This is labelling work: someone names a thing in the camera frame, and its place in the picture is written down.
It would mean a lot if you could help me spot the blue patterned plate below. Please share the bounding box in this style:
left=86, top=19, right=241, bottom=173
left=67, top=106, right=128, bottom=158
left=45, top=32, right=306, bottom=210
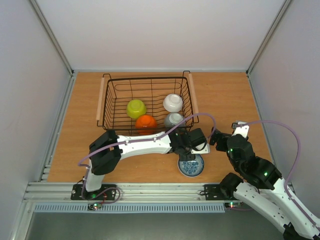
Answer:
left=177, top=154, right=205, bottom=178

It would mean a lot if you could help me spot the dotted patterned white bowl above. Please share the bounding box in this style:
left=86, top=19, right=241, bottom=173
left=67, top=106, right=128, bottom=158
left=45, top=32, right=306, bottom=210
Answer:
left=164, top=112, right=184, bottom=128

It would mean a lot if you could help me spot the orange rimmed stack bowl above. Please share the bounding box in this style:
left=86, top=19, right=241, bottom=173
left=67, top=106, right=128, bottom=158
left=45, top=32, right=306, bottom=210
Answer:
left=135, top=114, right=158, bottom=135

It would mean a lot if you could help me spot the plain white bowl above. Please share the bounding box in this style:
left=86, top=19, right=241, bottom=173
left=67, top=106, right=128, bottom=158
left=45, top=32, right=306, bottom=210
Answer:
left=163, top=93, right=183, bottom=113

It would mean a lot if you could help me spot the lime green bowl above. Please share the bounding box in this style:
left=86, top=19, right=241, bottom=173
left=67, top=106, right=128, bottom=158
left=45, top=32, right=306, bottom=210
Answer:
left=126, top=99, right=147, bottom=119

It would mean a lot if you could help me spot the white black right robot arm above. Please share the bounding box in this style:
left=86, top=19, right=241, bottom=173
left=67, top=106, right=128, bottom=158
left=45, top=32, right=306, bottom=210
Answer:
left=209, top=126, right=320, bottom=240

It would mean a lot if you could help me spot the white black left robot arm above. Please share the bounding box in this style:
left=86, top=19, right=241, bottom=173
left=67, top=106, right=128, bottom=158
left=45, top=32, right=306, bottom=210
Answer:
left=82, top=128, right=210, bottom=199

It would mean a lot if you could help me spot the right small circuit board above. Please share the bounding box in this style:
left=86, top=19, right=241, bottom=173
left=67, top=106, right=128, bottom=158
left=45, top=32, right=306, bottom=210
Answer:
left=224, top=201, right=242, bottom=209

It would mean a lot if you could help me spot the small circuit board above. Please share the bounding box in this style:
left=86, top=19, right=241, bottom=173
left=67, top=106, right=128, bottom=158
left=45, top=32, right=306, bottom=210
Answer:
left=87, top=202, right=103, bottom=211
left=224, top=201, right=242, bottom=209

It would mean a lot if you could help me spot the left small circuit board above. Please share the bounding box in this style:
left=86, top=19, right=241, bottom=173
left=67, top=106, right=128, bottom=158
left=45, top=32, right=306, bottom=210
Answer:
left=87, top=202, right=103, bottom=211

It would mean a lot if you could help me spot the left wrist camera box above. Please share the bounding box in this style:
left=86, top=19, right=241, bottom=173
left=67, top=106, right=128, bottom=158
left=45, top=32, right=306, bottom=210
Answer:
left=190, top=140, right=211, bottom=155

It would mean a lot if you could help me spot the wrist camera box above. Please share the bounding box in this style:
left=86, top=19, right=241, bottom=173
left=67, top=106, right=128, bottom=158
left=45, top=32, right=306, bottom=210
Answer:
left=190, top=140, right=211, bottom=155
left=231, top=121, right=250, bottom=138

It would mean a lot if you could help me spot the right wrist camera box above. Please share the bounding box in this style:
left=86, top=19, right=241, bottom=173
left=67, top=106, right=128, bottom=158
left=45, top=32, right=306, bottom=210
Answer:
left=231, top=121, right=250, bottom=138

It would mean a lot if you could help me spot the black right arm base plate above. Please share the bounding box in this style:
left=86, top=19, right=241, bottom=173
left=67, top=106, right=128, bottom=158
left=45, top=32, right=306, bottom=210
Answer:
left=204, top=184, right=231, bottom=201

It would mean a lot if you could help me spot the black wire dish rack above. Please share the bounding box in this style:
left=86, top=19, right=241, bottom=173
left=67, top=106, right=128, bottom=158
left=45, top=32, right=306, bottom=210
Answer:
left=96, top=70, right=199, bottom=136

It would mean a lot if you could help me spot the right wooden rack handle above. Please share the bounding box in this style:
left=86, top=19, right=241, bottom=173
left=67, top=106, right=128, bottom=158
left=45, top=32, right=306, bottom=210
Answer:
left=187, top=73, right=199, bottom=114

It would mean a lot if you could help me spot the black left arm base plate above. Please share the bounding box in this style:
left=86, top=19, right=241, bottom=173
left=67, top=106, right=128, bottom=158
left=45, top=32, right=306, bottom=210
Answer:
left=70, top=183, right=117, bottom=201

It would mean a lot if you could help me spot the grey slotted cable duct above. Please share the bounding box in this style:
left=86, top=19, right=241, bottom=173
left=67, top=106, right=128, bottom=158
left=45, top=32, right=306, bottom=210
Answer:
left=34, top=202, right=225, bottom=214

